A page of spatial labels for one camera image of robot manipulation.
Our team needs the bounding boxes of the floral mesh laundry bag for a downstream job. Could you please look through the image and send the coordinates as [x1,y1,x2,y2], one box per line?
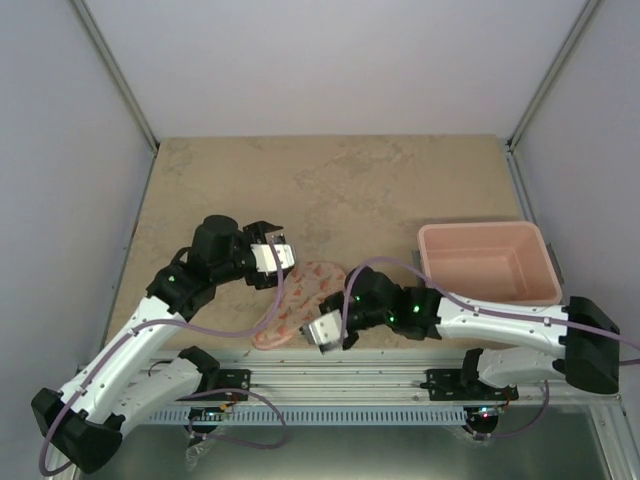
[251,261,346,350]

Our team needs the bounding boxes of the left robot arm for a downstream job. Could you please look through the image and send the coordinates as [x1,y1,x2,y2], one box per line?
[31,215,296,477]

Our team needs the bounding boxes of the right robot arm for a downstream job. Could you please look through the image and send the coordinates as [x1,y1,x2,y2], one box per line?
[300,267,620,399]

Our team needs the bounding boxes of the pink plastic bin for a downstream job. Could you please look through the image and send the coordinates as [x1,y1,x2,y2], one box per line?
[417,221,562,306]

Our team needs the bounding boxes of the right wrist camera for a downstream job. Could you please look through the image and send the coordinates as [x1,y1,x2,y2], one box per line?
[299,310,344,353]

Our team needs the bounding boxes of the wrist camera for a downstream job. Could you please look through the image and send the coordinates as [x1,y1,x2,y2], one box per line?
[299,310,344,353]
[251,243,296,273]

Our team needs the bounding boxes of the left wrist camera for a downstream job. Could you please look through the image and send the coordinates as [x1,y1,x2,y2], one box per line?
[251,243,296,273]

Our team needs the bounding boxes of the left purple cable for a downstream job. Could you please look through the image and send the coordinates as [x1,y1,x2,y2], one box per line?
[39,234,292,476]

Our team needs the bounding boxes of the purple cable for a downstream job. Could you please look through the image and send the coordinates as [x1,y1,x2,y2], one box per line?
[342,256,640,441]
[39,234,292,476]

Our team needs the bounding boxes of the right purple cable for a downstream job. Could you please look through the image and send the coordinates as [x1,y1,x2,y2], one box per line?
[342,256,640,441]

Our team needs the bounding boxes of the aluminium rail frame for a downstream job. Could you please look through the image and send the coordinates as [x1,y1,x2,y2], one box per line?
[69,347,624,404]

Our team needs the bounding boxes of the grey metal bracket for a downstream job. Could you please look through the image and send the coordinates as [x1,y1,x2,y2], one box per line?
[411,250,423,272]

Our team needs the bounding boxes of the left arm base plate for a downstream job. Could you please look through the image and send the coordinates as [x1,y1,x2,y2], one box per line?
[194,369,252,403]

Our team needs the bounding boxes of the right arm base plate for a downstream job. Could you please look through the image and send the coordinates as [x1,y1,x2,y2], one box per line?
[419,369,519,402]

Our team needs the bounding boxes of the slotted cable duct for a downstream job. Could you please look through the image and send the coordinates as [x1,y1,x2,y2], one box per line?
[141,405,499,427]

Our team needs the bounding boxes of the left corner post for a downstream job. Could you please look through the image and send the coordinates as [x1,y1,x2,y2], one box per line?
[69,0,160,157]

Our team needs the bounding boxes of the corner post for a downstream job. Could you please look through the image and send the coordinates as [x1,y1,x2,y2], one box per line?
[69,0,160,157]
[505,0,604,151]

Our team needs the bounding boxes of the right corner post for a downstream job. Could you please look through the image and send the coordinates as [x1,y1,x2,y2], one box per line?
[505,0,604,151]

